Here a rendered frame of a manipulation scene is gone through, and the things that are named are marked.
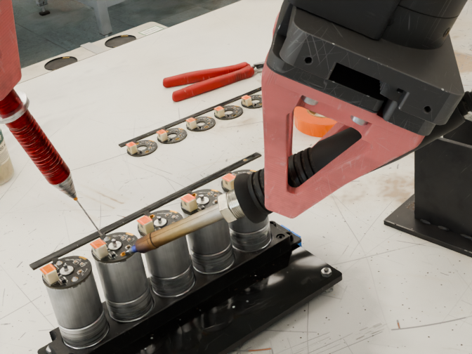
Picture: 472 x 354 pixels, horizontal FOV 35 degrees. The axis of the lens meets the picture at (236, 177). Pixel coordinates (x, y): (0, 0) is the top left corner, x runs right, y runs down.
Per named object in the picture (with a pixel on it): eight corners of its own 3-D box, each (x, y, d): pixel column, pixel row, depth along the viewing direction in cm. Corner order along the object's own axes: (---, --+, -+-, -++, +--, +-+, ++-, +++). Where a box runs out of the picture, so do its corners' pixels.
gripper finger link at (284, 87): (200, 213, 32) (285, 20, 27) (225, 132, 38) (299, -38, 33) (346, 270, 32) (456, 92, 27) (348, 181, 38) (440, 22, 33)
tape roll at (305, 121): (285, 111, 63) (284, 98, 62) (353, 97, 64) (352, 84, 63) (305, 144, 58) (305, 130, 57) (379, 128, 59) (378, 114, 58)
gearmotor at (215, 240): (244, 271, 44) (233, 199, 41) (210, 291, 43) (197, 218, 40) (220, 253, 45) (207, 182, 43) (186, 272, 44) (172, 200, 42)
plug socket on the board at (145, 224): (159, 229, 40) (156, 218, 39) (145, 236, 39) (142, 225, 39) (151, 223, 40) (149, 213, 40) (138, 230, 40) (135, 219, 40)
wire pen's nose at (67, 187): (58, 203, 34) (42, 182, 33) (71, 185, 35) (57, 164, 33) (75, 208, 33) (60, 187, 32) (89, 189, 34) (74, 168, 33)
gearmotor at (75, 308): (120, 344, 40) (99, 269, 37) (79, 368, 39) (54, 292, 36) (98, 321, 42) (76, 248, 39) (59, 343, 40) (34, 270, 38)
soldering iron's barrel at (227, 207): (144, 267, 38) (253, 220, 35) (126, 244, 37) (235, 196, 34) (150, 248, 39) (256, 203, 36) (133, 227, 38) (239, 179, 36)
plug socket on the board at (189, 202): (201, 206, 41) (199, 197, 41) (189, 213, 41) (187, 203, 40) (193, 201, 42) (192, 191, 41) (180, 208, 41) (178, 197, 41)
